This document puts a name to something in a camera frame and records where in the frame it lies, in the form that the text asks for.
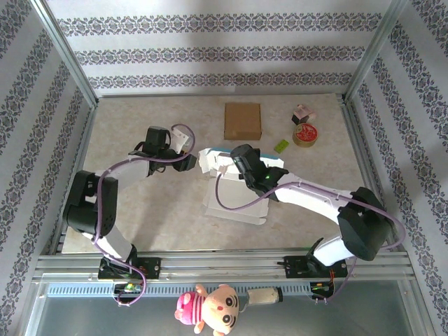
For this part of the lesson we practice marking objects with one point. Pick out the white and teal paper box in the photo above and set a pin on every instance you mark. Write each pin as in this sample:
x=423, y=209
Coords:
x=231, y=203

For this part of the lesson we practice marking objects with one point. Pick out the brown cardboard box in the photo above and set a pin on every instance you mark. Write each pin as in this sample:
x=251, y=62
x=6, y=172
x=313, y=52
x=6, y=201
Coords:
x=242, y=120

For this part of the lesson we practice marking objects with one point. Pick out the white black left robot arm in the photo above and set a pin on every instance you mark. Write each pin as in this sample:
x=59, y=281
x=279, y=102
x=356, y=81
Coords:
x=126, y=171

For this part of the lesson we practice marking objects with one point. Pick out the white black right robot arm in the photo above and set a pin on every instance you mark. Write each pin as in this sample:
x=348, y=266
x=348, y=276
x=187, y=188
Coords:
x=308, y=199

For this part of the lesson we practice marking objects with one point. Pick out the small pink box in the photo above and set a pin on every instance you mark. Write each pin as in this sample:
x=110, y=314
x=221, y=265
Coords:
x=302, y=112

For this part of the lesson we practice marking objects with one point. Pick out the small green block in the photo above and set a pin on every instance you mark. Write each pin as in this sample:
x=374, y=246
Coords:
x=281, y=146

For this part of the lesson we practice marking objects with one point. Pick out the round red gold tin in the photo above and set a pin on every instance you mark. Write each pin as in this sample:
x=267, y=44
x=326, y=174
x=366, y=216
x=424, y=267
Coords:
x=304, y=134

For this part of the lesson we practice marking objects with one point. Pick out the perforated metal strip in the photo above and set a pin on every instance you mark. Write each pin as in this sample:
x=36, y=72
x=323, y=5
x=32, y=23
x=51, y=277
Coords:
x=168, y=289

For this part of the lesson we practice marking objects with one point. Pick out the clear bottle with beige filling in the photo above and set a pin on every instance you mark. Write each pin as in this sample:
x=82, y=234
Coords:
x=262, y=295

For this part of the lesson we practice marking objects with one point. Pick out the small circuit board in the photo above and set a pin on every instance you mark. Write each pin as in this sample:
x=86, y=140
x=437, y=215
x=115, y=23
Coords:
x=127, y=288
x=320, y=287

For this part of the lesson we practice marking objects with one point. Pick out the pink plush doll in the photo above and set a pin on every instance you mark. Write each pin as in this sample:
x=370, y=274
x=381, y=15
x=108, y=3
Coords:
x=217, y=308

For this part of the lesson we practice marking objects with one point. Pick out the aluminium side rail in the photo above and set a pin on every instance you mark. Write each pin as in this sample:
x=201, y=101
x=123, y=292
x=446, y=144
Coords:
x=364, y=157
x=77, y=168

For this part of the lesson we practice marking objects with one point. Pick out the long aluminium base rail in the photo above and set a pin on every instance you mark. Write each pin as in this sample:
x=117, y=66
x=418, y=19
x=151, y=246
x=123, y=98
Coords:
x=224, y=260

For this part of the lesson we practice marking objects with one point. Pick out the aluminium frame post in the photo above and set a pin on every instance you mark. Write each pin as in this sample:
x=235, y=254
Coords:
x=374, y=52
x=66, y=52

